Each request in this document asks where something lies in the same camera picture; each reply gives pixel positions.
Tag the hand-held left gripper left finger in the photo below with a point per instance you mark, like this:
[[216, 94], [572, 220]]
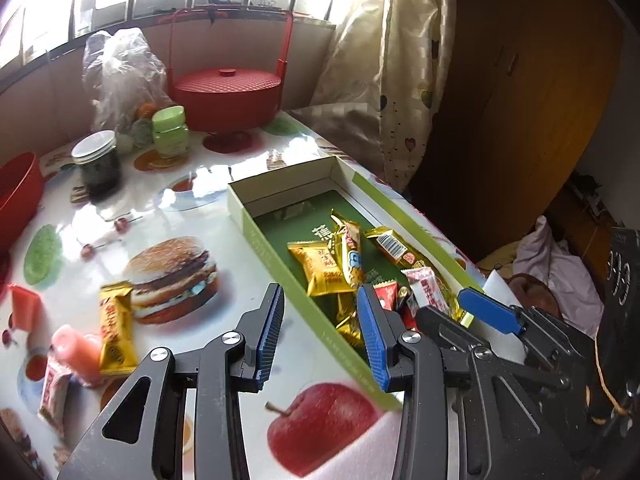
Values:
[[270, 330]]

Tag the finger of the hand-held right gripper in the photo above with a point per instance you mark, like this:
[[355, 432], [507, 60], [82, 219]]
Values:
[[450, 325], [487, 310]]

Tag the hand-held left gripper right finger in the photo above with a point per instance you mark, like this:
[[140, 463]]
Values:
[[375, 340]]

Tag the gold snack packet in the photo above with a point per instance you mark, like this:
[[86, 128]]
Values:
[[350, 325]]

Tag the pink white snack packet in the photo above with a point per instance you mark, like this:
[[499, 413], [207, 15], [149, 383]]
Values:
[[427, 285]]

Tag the small red black snack packet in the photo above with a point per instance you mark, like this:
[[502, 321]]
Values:
[[407, 305]]

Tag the wide yellow snack packet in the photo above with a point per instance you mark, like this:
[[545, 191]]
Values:
[[320, 265]]

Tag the long gold snack bar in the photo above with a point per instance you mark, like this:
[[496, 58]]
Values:
[[395, 247], [352, 255]]

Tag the green cardboard box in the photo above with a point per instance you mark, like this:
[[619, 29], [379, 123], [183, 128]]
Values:
[[300, 210]]

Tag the white foam sheet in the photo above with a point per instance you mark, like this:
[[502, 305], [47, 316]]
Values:
[[495, 285]]

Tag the pink cloth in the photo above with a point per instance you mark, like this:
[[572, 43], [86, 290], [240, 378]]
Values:
[[565, 270]]

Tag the small yellow snack packet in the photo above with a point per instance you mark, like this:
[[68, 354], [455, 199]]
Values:
[[117, 330]]

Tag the pink jelly cup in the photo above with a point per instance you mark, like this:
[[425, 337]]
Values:
[[75, 355]]

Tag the beige cloth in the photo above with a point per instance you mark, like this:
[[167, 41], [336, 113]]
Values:
[[345, 125]]

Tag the brown wooden wardrobe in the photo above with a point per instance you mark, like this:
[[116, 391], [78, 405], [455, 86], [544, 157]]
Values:
[[525, 85]]

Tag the green plastic jar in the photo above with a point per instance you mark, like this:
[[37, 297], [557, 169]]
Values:
[[170, 130]]

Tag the white striped snack packet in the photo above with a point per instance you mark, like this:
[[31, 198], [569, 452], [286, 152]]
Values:
[[52, 390]]

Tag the dark jar with white lid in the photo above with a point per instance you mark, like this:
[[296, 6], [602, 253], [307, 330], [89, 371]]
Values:
[[97, 165]]

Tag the orange jelly cup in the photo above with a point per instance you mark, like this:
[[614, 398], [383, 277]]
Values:
[[25, 307]]

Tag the cream patterned curtain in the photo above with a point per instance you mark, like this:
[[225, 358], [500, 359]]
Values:
[[400, 60]]

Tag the red oval bowl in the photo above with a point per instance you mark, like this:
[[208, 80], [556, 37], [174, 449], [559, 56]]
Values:
[[20, 195]]

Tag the clear plastic bag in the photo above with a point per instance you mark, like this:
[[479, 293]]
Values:
[[125, 75]]

